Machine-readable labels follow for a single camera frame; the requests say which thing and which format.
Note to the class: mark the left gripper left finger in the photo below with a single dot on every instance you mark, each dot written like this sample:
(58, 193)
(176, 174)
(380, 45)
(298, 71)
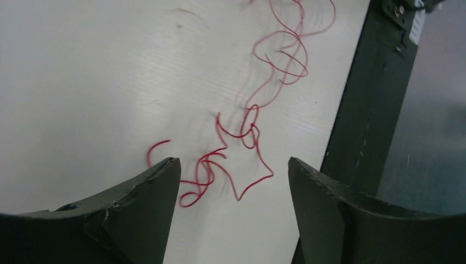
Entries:
(127, 223)

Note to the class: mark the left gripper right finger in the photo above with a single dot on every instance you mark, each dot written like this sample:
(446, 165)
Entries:
(338, 224)

